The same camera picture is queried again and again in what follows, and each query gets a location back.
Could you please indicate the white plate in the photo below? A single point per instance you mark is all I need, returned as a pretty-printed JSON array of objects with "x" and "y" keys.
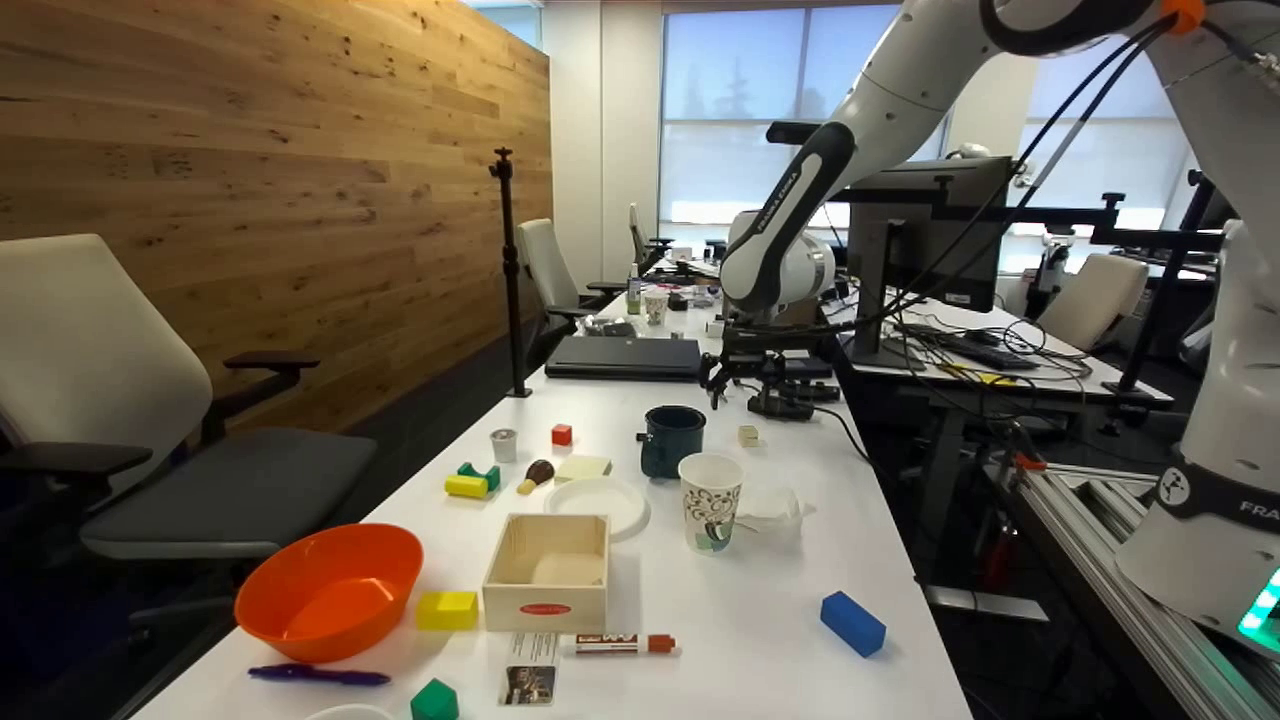
[{"x": 607, "y": 505}]

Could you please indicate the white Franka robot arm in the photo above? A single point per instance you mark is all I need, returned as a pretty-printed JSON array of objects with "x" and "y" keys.
[{"x": 883, "y": 85}]

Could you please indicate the blue rectangular block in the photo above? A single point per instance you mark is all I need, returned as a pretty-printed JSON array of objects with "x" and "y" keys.
[{"x": 852, "y": 626}]

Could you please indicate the yellow cylinder block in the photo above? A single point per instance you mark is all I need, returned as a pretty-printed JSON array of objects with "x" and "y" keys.
[{"x": 465, "y": 491}]

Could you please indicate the black overhead camera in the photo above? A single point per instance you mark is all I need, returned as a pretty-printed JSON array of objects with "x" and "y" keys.
[{"x": 795, "y": 133}]

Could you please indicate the small pale yellow cube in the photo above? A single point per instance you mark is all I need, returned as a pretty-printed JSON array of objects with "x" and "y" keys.
[{"x": 749, "y": 432}]

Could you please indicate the patterned white paper cup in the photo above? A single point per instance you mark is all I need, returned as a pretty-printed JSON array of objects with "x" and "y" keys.
[{"x": 710, "y": 505}]

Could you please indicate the grey card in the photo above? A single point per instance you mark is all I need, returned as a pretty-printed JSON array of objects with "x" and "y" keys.
[{"x": 535, "y": 648}]

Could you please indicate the dark closed laptop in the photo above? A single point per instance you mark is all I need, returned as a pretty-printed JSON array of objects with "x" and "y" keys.
[{"x": 625, "y": 359}]

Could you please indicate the black tripod pole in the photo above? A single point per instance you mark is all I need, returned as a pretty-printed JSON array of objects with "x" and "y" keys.
[{"x": 509, "y": 282}]

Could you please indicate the small bottle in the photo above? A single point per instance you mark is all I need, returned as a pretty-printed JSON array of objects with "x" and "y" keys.
[{"x": 634, "y": 298}]

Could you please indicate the black metal stand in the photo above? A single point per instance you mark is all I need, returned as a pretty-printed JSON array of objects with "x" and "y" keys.
[{"x": 1164, "y": 266}]

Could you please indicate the red white marker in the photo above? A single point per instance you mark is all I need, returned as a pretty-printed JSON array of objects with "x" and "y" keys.
[{"x": 613, "y": 646}]

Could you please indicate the green block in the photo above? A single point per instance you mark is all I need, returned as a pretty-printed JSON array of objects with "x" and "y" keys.
[{"x": 435, "y": 700}]

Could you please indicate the pale wooden box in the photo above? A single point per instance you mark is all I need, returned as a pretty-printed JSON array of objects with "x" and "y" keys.
[{"x": 544, "y": 606}]

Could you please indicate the small photo card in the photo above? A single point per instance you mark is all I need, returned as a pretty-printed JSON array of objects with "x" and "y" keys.
[{"x": 529, "y": 686}]

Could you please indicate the small white cup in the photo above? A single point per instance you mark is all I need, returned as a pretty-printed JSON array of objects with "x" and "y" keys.
[{"x": 500, "y": 446}]

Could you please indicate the purple pen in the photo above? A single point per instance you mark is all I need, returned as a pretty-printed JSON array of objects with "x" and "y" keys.
[{"x": 320, "y": 672}]

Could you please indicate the grey white office chair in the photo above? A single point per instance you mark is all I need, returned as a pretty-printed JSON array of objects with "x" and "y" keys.
[{"x": 201, "y": 492}]

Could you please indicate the brown toy piece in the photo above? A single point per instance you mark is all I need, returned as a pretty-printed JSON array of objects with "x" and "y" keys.
[{"x": 536, "y": 475}]

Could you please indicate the black computer monitor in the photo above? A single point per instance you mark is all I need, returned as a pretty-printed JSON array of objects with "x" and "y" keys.
[{"x": 934, "y": 224}]

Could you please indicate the black keyboard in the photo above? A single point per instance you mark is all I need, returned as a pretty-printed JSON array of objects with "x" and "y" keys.
[{"x": 966, "y": 347}]

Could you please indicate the dark teal mug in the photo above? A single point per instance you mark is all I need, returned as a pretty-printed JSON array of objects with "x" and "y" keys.
[{"x": 668, "y": 443}]

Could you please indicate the small red block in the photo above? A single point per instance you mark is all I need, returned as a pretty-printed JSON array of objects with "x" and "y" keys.
[{"x": 563, "y": 436}]

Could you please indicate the small green toy piece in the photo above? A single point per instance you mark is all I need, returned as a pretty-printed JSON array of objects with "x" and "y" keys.
[{"x": 485, "y": 475}]

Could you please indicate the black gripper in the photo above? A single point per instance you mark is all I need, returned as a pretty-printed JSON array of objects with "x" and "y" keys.
[{"x": 775, "y": 359}]

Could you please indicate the orange plastic bowl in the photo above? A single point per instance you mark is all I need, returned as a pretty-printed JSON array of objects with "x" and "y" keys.
[{"x": 325, "y": 592}]

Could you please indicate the aluminium frame rail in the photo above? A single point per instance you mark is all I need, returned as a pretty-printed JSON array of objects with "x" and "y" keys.
[{"x": 1107, "y": 563}]

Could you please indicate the black device on table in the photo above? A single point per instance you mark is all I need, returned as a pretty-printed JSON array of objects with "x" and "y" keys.
[{"x": 781, "y": 407}]

